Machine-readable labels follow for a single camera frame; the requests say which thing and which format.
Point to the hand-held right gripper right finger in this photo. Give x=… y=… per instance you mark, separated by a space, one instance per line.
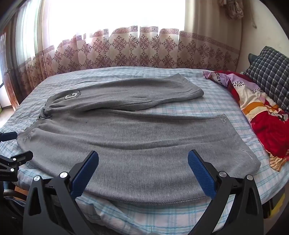
x=201 y=171

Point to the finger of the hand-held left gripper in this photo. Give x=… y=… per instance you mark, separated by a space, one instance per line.
x=9 y=136
x=20 y=158

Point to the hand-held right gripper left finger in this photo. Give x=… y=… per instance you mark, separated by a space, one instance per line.
x=87 y=171

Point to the grey sweat pants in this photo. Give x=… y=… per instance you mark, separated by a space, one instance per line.
x=135 y=135

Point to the brown wooden door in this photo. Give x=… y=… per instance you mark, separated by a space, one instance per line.
x=10 y=85

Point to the plaid bed sheet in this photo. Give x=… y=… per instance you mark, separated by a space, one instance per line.
x=180 y=106

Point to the red colourful quilt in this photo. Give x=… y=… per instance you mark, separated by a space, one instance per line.
x=266 y=126

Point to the dark plaid pillow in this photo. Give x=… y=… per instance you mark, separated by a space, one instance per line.
x=268 y=70

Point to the dark blue cloth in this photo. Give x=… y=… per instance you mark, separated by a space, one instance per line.
x=252 y=58

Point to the patterned beige curtain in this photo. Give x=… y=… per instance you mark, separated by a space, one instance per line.
x=135 y=49

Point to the hanging beige cloth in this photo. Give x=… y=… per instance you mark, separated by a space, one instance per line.
x=231 y=9

